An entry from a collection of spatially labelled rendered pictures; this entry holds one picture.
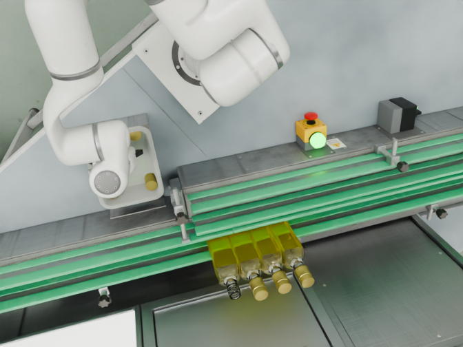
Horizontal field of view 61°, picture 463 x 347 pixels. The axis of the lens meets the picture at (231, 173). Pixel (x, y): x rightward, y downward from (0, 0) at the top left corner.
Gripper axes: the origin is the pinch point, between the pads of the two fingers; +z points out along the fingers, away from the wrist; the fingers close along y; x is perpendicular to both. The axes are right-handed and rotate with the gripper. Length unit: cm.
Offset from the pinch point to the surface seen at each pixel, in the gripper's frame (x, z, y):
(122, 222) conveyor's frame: -20.4, 2.4, -3.4
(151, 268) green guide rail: -32.2, -6.5, 2.5
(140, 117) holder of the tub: 7.9, 1.0, 7.8
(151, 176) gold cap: -9.4, 4.0, 7.1
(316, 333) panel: -47, -29, 39
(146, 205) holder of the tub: -18.6, 7.0, 3.9
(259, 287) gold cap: -32, -27, 27
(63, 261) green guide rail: -24.9, -5.1, -19.3
